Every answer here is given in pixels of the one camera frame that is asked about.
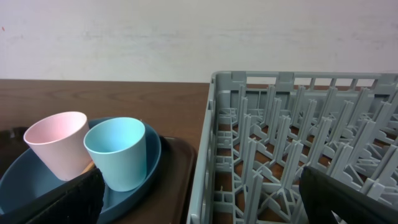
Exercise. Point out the dark blue plate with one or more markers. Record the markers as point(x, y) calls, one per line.
point(28, 178)

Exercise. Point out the wooden chopstick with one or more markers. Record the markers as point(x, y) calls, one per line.
point(89, 167)

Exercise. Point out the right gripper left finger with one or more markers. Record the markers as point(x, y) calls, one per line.
point(78, 201)

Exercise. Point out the pink cup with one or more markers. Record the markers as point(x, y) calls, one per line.
point(58, 142)

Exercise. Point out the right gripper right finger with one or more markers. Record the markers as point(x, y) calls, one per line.
point(324, 196)

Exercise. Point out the grey dishwasher rack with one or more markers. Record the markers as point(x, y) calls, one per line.
point(262, 128)

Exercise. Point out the light blue cup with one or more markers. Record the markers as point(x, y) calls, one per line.
point(117, 146)

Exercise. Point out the brown serving tray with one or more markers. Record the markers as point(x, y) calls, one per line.
point(165, 199)

